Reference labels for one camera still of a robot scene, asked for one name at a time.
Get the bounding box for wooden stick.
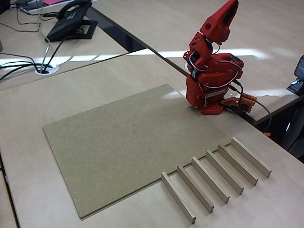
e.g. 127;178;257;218
176;165;215;213
231;137;272;178
205;150;245;196
218;144;259;187
191;156;231;205
161;171;197;225

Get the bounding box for orange table clamp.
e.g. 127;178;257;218
219;93;257;114

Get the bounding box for black clamp-mounted stand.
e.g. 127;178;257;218
286;54;304;97

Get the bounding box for black office chair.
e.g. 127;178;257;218
281;102;304;164

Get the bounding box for black desk phone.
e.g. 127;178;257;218
46;0;98;43

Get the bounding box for brown MDF board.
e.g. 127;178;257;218
42;83;234;221

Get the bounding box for pink paper sheet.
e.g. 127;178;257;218
42;0;70;5

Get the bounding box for dark monitor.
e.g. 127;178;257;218
0;0;12;15

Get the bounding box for black plugged robot cable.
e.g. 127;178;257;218
232;79;244;105
228;85;242;106

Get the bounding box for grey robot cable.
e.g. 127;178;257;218
255;101;272;133

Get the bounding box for black phone cable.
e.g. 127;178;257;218
42;35;72;72

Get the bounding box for white cable grommet with cables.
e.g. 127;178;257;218
34;64;59;76

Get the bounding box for pale grey-green cable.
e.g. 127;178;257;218
37;2;52;72

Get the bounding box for thin black cable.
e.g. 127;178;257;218
0;7;41;33

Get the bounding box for black desk cable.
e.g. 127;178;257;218
0;52;40;72
0;61;41;83

